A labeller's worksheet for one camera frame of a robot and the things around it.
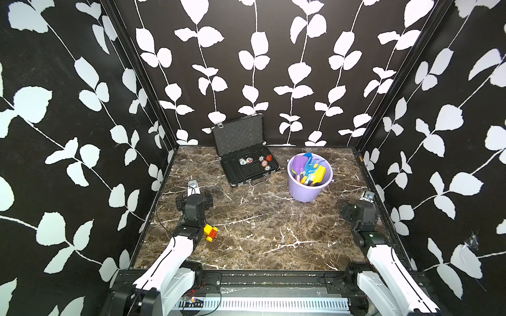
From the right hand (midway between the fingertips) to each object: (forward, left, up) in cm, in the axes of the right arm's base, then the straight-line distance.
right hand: (355, 201), depth 84 cm
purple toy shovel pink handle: (+19, +22, +2) cm, 29 cm away
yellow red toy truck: (-12, +62, -7) cm, 64 cm away
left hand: (+3, +70, +5) cm, 70 cm away
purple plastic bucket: (+7, +20, -4) cm, 22 cm away
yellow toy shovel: (+15, +13, -1) cm, 20 cm away
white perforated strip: (-36, +39, -11) cm, 54 cm away
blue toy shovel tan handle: (+22, +18, +6) cm, 29 cm away
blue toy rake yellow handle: (+18, +17, +1) cm, 25 cm away
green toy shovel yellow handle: (+17, +25, -1) cm, 30 cm away
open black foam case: (+37, +53, -3) cm, 65 cm away
